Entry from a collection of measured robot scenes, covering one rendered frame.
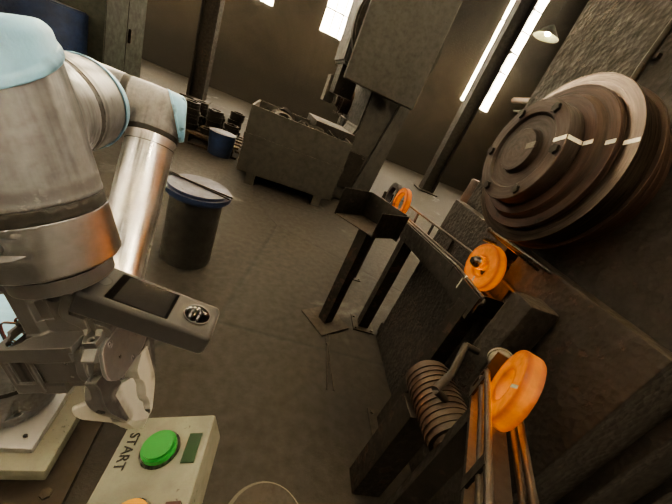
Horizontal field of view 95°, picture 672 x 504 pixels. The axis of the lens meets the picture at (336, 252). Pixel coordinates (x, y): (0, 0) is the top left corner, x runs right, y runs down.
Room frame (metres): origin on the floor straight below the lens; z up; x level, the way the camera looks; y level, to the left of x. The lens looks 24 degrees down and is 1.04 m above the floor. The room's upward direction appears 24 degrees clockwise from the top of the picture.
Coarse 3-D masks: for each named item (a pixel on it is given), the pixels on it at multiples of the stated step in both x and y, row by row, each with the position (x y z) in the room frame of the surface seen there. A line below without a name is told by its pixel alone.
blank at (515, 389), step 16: (528, 352) 0.51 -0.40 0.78; (512, 368) 0.52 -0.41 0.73; (528, 368) 0.47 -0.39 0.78; (544, 368) 0.48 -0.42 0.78; (496, 384) 0.52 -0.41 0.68; (512, 384) 0.47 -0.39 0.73; (528, 384) 0.44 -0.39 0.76; (496, 400) 0.47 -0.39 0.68; (512, 400) 0.43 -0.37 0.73; (528, 400) 0.43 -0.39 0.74; (496, 416) 0.43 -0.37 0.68; (512, 416) 0.42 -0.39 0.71
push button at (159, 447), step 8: (160, 432) 0.23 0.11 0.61; (168, 432) 0.24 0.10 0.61; (152, 440) 0.22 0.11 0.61; (160, 440) 0.22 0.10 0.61; (168, 440) 0.23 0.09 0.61; (176, 440) 0.23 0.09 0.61; (144, 448) 0.21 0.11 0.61; (152, 448) 0.21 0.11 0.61; (160, 448) 0.22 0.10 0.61; (168, 448) 0.22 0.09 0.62; (144, 456) 0.20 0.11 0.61; (152, 456) 0.21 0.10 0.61; (160, 456) 0.21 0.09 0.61; (168, 456) 0.21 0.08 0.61; (152, 464) 0.20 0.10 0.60
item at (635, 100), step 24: (600, 72) 0.99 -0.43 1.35; (624, 96) 0.88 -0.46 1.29; (648, 96) 0.90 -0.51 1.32; (648, 120) 0.80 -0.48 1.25; (648, 144) 0.79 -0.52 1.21; (624, 168) 0.76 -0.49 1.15; (648, 168) 0.79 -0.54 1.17; (600, 192) 0.77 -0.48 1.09; (624, 192) 0.78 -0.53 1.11; (576, 216) 0.78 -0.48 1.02; (600, 216) 0.79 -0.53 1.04; (528, 240) 0.86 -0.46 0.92; (552, 240) 0.85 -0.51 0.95
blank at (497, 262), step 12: (480, 252) 1.02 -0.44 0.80; (492, 252) 0.98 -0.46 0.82; (468, 264) 1.04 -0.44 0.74; (492, 264) 0.95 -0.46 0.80; (504, 264) 0.94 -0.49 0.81; (468, 276) 1.01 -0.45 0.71; (480, 276) 0.96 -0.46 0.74; (492, 276) 0.92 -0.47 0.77; (480, 288) 0.93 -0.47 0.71; (492, 288) 0.93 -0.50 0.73
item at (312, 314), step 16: (352, 192) 1.48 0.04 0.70; (368, 192) 1.57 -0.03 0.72; (336, 208) 1.44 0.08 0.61; (352, 208) 1.52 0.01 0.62; (368, 208) 1.58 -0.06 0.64; (384, 208) 1.52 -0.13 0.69; (352, 224) 1.35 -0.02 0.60; (368, 224) 1.45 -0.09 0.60; (384, 224) 1.30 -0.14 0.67; (400, 224) 1.39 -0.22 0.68; (368, 240) 1.40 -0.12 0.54; (352, 256) 1.39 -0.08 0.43; (352, 272) 1.40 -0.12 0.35; (336, 288) 1.39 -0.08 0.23; (336, 304) 1.39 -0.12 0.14; (320, 320) 1.39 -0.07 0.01; (336, 320) 1.45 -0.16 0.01
